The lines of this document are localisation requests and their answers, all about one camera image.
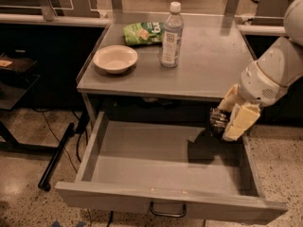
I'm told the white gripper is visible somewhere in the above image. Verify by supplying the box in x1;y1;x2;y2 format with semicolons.
218;61;288;142

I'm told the black rxbar chocolate bar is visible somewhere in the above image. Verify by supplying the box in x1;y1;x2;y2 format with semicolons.
209;108;231;139

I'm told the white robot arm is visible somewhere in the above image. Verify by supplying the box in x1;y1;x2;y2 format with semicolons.
218;0;303;141

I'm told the grey open top drawer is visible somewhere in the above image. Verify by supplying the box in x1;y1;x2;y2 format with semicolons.
56;113;288;224

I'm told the grey metal table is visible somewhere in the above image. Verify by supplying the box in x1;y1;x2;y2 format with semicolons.
76;10;270;131

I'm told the clear plastic water bottle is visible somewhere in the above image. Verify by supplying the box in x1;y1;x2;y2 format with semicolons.
160;2;184;68

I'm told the green snack bag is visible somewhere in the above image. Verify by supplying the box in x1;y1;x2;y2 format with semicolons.
123;22;163;46

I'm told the white bowl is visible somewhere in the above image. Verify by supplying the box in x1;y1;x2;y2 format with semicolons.
93;45;138;74

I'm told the black floor pole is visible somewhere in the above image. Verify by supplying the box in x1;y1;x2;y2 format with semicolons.
38;123;74;192

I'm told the dark side shelf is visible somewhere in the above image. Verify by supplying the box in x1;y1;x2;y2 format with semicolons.
0;49;40;110

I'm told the black metal drawer handle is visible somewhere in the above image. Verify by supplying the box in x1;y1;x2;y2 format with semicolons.
150;201;187;218

